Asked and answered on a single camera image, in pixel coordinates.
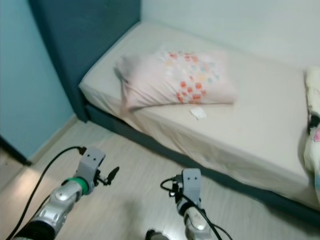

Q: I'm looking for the mattress with beige sheet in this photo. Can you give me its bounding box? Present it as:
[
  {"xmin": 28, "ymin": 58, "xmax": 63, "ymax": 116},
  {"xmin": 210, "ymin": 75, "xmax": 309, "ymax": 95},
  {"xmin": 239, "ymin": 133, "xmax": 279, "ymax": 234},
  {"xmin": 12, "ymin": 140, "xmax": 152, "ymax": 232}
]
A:
[{"xmin": 78, "ymin": 20, "xmax": 320, "ymax": 203}]

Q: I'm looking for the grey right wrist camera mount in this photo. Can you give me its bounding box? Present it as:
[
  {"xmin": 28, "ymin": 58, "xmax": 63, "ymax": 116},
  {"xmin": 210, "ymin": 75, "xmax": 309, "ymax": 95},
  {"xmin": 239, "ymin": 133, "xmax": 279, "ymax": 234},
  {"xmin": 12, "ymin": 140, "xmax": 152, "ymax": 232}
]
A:
[{"xmin": 181, "ymin": 168, "xmax": 202, "ymax": 206}]

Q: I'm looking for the blue-grey upholstered headboard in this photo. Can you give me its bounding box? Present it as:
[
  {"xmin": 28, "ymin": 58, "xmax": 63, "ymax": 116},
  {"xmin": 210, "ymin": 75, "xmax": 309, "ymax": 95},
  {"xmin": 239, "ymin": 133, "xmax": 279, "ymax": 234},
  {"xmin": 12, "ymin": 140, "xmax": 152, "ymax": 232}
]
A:
[{"xmin": 28, "ymin": 0, "xmax": 142, "ymax": 122}]

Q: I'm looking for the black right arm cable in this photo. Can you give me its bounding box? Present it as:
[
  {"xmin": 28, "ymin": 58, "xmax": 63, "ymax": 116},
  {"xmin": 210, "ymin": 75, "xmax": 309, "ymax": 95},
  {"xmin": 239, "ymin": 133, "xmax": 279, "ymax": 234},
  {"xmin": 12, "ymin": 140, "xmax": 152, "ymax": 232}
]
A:
[{"xmin": 160, "ymin": 176, "xmax": 233, "ymax": 240}]

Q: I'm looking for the black door frame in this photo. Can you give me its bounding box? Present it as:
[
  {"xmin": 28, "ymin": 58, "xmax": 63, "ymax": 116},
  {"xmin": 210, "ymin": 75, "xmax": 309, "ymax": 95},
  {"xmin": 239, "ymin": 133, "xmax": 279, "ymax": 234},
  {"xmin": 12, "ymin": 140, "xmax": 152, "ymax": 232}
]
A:
[{"xmin": 0, "ymin": 135, "xmax": 31, "ymax": 167}]

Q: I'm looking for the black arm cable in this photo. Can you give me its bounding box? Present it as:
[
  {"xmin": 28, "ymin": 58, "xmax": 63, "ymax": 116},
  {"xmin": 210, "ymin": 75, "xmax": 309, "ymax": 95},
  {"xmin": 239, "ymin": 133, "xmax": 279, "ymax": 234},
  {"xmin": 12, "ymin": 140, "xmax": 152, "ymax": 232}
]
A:
[
  {"xmin": 6, "ymin": 145, "xmax": 87, "ymax": 240},
  {"xmin": 160, "ymin": 176, "xmax": 233, "ymax": 240}
]

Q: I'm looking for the crumpled white tissue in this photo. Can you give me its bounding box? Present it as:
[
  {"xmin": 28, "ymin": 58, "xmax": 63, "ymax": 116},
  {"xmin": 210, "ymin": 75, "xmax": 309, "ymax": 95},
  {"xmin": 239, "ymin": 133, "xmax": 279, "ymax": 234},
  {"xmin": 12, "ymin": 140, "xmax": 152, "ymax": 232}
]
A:
[{"xmin": 190, "ymin": 106, "xmax": 208, "ymax": 121}]

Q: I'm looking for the pink floral pillow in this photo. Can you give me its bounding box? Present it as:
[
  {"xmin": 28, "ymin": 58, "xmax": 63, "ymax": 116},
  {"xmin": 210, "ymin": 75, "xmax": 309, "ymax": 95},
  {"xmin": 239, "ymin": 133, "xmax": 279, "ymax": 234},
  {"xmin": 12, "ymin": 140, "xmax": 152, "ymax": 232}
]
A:
[{"xmin": 114, "ymin": 48, "xmax": 238, "ymax": 112}]

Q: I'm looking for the cream cartoon print blanket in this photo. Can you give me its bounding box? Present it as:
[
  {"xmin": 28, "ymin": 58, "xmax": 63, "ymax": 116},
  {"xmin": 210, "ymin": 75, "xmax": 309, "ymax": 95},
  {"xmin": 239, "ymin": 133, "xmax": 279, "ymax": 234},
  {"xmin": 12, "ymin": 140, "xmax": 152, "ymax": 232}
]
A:
[{"xmin": 302, "ymin": 67, "xmax": 320, "ymax": 191}]

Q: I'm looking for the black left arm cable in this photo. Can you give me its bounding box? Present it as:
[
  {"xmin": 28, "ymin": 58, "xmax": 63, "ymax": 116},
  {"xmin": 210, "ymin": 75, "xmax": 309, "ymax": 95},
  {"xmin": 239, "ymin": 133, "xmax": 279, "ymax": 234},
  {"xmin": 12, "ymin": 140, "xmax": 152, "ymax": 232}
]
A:
[{"xmin": 6, "ymin": 145, "xmax": 87, "ymax": 240}]

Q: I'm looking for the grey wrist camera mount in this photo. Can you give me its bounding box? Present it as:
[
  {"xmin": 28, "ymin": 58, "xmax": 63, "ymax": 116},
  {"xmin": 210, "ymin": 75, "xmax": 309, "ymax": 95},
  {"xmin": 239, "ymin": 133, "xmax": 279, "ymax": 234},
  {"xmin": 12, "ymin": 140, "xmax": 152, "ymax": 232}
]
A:
[
  {"xmin": 77, "ymin": 146, "xmax": 107, "ymax": 193},
  {"xmin": 181, "ymin": 168, "xmax": 202, "ymax": 206}
]

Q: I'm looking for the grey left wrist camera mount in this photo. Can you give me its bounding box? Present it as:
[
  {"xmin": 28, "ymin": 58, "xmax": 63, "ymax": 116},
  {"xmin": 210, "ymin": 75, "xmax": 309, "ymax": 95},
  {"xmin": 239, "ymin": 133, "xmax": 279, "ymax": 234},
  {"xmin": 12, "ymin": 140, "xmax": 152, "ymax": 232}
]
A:
[{"xmin": 77, "ymin": 146, "xmax": 107, "ymax": 193}]

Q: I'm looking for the robot right leg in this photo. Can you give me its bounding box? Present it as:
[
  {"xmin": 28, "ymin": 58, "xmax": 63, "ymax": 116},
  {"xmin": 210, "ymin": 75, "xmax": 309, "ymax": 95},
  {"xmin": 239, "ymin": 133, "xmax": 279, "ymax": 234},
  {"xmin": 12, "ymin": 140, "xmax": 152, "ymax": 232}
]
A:
[{"xmin": 145, "ymin": 229, "xmax": 173, "ymax": 240}]

